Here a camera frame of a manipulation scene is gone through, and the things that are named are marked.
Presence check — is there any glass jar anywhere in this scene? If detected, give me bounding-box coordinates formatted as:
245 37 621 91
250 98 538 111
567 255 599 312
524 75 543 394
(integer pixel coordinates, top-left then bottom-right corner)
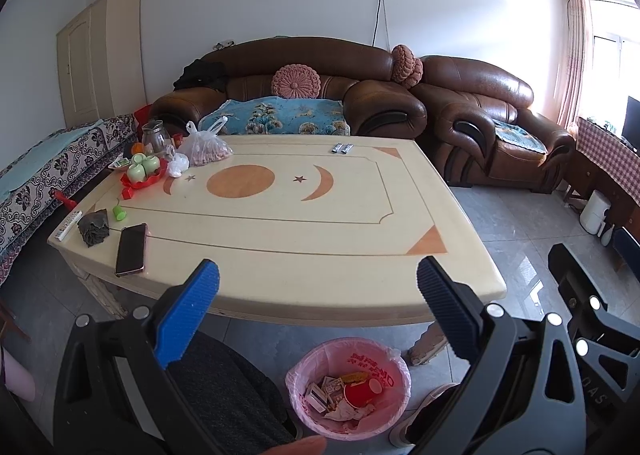
141 120 171 156

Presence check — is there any brown leather sofa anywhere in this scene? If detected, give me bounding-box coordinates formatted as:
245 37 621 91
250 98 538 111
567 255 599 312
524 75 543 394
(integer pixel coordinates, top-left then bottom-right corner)
150 36 428 138

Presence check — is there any black clothing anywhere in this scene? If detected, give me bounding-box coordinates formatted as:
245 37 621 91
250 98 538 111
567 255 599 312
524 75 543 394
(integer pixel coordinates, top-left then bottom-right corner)
172 58 228 91

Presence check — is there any round pink cushion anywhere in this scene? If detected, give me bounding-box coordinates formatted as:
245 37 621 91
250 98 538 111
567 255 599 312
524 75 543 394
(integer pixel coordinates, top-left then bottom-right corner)
271 64 322 99

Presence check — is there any red plastic tray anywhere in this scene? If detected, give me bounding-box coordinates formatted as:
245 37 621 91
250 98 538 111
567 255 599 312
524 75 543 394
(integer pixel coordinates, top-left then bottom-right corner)
120 162 166 201

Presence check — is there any black monitor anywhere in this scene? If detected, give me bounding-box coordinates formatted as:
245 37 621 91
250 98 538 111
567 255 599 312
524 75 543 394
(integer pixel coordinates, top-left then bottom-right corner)
622 96 640 153

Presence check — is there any small white plastic bag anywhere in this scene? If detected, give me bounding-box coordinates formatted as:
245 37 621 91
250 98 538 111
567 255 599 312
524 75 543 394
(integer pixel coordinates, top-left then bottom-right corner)
165 150 190 178

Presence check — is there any beige shoe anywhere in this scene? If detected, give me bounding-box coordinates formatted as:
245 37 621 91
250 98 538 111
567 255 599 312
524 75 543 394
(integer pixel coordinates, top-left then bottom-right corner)
390 382 458 447

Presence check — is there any white blue cigarette box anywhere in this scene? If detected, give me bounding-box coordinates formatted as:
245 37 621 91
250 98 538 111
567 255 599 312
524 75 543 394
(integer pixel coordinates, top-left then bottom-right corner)
305 382 328 412

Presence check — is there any blue seat cover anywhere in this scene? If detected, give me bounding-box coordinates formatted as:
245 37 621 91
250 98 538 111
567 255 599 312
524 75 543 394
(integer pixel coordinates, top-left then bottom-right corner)
492 118 548 156

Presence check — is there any pink-lined trash bin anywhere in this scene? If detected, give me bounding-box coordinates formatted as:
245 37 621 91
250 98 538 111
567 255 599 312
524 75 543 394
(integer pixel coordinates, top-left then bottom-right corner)
285 336 412 441

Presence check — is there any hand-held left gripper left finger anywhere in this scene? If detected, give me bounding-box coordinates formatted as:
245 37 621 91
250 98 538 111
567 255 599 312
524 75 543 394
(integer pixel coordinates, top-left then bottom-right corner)
52 259 236 455

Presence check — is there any white tissue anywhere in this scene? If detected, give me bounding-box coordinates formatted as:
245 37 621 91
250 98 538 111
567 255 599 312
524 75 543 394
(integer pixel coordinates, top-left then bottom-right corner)
325 400 376 422

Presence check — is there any wooden cabinet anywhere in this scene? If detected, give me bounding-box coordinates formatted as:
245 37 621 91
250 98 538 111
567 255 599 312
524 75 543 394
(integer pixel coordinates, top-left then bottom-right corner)
562 145 640 236

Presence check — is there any teal cloth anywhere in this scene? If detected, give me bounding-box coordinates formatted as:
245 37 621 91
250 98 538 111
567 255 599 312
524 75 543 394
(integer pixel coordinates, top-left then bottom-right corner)
0 125 101 206

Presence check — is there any dark grey crumpled pouch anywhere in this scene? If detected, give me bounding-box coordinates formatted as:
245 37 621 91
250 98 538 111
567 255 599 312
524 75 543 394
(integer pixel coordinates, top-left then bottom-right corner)
77 209 111 248

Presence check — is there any pink curtain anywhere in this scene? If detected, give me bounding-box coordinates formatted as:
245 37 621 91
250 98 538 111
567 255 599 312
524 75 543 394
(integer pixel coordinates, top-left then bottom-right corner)
555 0 593 128

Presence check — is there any cream wardrobe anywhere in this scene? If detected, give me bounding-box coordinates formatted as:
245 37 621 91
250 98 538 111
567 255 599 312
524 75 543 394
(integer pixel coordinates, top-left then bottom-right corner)
56 0 148 128

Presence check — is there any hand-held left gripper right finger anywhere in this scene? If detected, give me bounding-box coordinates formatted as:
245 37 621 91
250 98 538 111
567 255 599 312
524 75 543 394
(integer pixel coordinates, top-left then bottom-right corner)
416 256 587 455

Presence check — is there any patterned floral bed cover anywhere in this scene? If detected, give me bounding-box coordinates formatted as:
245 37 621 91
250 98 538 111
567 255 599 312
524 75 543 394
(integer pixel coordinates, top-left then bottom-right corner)
0 112 138 286

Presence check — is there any plastic bag of peanuts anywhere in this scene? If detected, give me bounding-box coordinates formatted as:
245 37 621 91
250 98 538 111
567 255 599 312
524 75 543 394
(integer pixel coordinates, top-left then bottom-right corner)
177 116 234 167

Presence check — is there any white remote control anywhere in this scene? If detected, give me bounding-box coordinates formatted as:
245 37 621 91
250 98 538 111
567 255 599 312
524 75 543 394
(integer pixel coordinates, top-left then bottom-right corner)
54 210 83 242

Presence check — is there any black smartphone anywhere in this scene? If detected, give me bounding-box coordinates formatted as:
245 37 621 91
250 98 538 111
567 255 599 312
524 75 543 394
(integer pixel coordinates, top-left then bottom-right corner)
115 222 148 278

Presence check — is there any brown leather armchair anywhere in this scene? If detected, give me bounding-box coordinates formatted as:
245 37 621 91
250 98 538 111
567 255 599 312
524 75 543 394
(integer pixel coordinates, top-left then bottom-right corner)
410 55 576 193

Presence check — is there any person's left hand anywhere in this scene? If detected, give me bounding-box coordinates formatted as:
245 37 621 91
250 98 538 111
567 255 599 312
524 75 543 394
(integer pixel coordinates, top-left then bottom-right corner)
270 436 328 455

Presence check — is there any white round appliance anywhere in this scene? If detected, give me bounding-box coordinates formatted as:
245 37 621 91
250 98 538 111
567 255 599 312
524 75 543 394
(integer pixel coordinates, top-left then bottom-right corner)
580 190 613 236

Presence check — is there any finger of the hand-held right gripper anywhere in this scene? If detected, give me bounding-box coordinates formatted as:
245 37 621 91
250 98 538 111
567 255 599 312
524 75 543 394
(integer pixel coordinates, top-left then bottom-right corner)
547 243 622 332
570 330 632 387

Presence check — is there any pink knitted cushion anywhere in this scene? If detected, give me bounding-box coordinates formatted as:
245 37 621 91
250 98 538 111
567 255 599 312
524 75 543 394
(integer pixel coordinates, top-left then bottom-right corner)
391 44 416 86
402 55 424 89

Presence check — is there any red paper cup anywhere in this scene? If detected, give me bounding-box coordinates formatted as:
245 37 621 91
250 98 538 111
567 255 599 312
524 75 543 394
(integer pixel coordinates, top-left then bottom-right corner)
342 377 385 408

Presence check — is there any window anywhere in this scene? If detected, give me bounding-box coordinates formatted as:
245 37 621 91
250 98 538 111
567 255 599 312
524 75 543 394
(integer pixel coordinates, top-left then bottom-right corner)
587 0 640 126

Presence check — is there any red checkered tablecloth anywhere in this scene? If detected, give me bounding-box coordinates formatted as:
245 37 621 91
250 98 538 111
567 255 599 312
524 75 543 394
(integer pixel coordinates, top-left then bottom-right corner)
575 116 640 208

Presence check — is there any dark blue box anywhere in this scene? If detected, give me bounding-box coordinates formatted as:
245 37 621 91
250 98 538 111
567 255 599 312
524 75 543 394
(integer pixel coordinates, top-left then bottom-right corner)
612 227 640 281

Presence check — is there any cream wooden table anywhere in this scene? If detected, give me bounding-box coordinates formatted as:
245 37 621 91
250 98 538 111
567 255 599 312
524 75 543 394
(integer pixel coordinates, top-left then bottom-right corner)
47 135 507 366

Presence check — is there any blue floral blanket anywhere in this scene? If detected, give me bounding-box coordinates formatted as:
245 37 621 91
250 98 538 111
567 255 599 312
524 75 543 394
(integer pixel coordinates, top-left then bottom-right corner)
199 96 352 136

